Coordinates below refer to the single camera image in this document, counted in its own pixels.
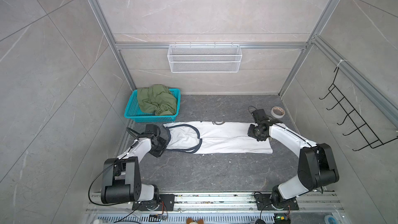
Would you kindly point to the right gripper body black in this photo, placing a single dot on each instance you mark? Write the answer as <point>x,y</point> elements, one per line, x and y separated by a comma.
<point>254,132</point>

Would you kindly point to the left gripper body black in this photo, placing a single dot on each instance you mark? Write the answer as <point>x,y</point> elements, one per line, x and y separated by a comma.
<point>161,144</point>

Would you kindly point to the white tank top navy trim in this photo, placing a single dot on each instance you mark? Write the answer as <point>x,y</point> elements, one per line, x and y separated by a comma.
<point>206,137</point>

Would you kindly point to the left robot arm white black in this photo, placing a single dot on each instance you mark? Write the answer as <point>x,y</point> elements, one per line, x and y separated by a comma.
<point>121,179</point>

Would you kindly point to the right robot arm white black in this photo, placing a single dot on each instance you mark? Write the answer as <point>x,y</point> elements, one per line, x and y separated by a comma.
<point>316,163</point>

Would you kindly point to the green tank top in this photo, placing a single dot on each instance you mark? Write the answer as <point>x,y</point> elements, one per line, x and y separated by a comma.
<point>157,100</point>

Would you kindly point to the roll of white tape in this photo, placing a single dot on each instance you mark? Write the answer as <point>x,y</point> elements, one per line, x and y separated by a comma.
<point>278,112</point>

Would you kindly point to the teal plastic basket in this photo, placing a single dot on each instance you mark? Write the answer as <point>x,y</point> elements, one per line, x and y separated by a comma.
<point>133,111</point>

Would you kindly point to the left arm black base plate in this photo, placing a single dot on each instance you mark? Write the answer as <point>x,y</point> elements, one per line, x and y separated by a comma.
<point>162,202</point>

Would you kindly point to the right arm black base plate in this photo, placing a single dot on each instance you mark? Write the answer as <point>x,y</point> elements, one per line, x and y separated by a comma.
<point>268,202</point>

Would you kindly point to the white wire mesh shelf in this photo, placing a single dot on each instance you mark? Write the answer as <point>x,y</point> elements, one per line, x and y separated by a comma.
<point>204,58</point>

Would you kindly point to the aluminium front rail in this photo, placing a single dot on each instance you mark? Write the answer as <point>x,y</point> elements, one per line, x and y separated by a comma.
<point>244,202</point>

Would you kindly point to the black wire hook rack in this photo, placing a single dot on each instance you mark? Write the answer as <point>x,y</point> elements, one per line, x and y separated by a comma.
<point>360,125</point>

